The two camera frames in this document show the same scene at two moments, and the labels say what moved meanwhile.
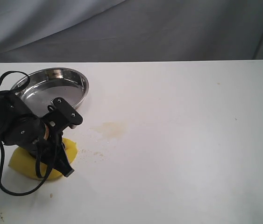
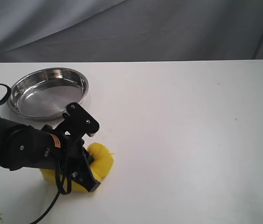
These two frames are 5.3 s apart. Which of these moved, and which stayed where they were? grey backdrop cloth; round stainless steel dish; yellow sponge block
Moved: yellow sponge block
Stayed: grey backdrop cloth; round stainless steel dish
